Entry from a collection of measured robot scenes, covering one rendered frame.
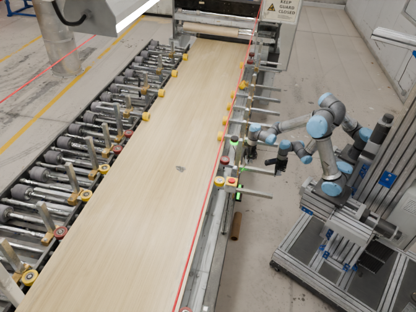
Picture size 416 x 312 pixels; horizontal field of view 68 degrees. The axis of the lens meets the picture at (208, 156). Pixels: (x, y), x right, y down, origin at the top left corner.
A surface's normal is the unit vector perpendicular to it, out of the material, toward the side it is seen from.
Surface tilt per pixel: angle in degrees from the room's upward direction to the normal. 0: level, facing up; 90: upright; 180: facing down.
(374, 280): 0
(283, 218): 0
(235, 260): 0
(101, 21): 90
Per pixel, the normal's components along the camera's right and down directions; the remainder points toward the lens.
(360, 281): 0.06, -0.75
